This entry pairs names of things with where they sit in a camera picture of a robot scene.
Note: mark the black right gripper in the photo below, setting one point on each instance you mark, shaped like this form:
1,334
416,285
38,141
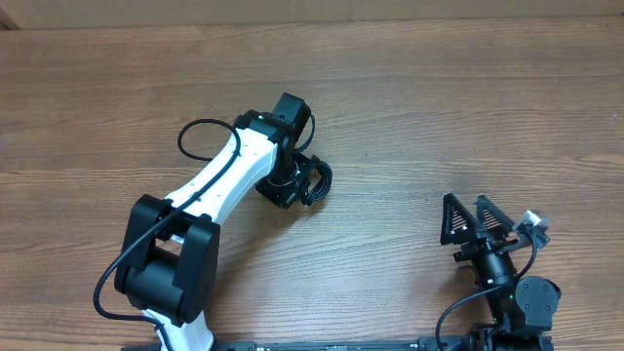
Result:
481,245

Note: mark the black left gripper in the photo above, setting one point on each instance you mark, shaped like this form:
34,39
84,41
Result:
286,198

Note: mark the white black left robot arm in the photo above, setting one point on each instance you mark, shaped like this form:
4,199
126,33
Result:
166,269

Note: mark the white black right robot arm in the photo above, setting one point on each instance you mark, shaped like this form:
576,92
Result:
520,305

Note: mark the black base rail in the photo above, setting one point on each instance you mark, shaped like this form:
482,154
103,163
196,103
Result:
424,343

